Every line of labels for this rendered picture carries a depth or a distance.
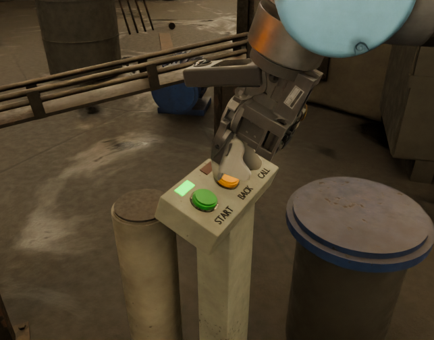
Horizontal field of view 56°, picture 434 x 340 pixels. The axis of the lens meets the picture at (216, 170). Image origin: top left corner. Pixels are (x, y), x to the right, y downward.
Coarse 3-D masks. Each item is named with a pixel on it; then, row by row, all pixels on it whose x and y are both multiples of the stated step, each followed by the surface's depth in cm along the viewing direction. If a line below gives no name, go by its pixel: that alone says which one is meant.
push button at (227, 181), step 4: (224, 176) 68; (228, 176) 69; (220, 180) 68; (224, 180) 67; (228, 180) 68; (232, 180) 68; (236, 180) 68; (224, 184) 68; (228, 184) 67; (232, 184) 68; (236, 184) 68
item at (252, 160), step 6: (246, 144) 57; (246, 150) 58; (252, 150) 57; (246, 156) 58; (252, 156) 58; (258, 156) 57; (246, 162) 58; (252, 162) 58; (258, 162) 58; (252, 168) 58; (258, 168) 58; (222, 174) 60
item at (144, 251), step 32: (128, 192) 81; (160, 192) 81; (128, 224) 73; (160, 224) 74; (128, 256) 77; (160, 256) 77; (128, 288) 82; (160, 288) 81; (128, 320) 90; (160, 320) 85
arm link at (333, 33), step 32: (288, 0) 27; (320, 0) 27; (352, 0) 26; (384, 0) 26; (416, 0) 27; (288, 32) 29; (320, 32) 28; (352, 32) 28; (384, 32) 27; (416, 32) 28
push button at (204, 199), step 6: (198, 192) 63; (204, 192) 64; (210, 192) 64; (192, 198) 63; (198, 198) 62; (204, 198) 63; (210, 198) 63; (216, 198) 64; (198, 204) 62; (204, 204) 62; (210, 204) 62
